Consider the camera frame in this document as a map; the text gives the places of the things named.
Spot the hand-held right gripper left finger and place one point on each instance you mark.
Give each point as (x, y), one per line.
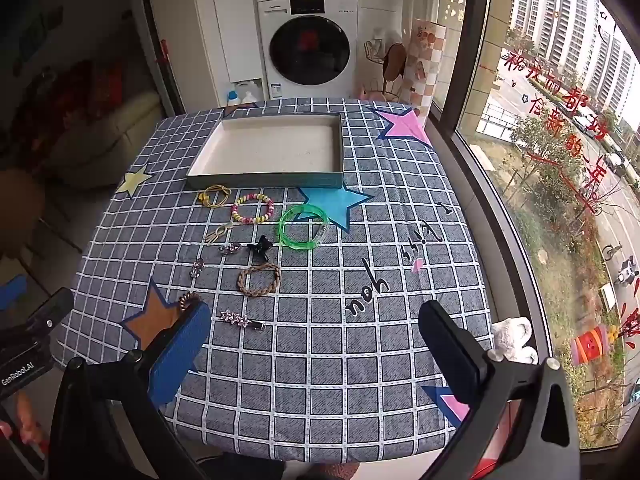
(180, 355)

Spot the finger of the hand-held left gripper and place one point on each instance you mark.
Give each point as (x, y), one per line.
(52, 310)
(12, 291)

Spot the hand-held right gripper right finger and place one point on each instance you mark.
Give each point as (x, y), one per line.
(447, 355)

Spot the brownish rhinestone hair clip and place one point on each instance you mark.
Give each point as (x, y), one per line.
(197, 267)

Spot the beige metal hair clip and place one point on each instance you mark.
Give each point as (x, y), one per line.
(220, 232)

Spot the black claw hair clip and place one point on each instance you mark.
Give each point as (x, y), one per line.
(260, 249)

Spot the green translucent bangle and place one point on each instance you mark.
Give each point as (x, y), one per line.
(285, 238)

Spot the grey shallow cardboard tray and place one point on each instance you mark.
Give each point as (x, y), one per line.
(275, 145)

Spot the person's left hand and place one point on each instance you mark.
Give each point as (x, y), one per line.
(30, 417)

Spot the white plush toy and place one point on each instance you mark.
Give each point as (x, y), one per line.
(510, 337)

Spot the silver star hair clip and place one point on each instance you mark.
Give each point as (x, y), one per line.
(235, 316)

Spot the dark rhinestone hair clip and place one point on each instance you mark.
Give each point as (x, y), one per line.
(231, 248)

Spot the grey checked star tablecloth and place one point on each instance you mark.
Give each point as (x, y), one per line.
(325, 360)

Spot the red orange window sticker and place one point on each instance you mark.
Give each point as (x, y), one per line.
(590, 345)

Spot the beige sofa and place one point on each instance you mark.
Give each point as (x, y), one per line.
(110, 135)

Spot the red cushions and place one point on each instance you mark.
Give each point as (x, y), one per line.
(80, 90)

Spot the blue-capped white bottle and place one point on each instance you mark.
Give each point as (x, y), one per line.
(232, 99)

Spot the white detergent jug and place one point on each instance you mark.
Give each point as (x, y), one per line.
(249, 94)

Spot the red window lettering stickers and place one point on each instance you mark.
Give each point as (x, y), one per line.
(545, 85)

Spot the pink checkered cloth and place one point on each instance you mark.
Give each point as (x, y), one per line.
(425, 60)

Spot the white tall cabinet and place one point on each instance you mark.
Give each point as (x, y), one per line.
(225, 20)

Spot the white front-load washing machine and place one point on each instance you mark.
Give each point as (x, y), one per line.
(280, 12)

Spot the red door frame ornament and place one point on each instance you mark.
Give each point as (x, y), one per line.
(164, 52)

